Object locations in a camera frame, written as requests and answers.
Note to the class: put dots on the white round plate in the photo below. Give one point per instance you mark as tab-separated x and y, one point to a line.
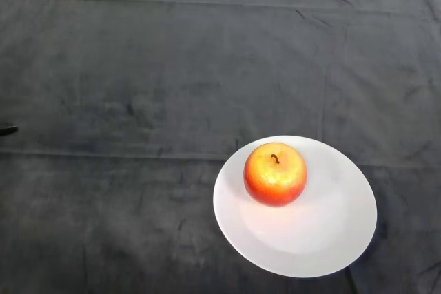
310	232

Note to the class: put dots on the red yellow apple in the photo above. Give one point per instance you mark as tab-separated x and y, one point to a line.
275	175

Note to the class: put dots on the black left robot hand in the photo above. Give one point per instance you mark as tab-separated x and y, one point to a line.
7	130

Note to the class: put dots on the black cloth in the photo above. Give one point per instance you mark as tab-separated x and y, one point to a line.
172	66

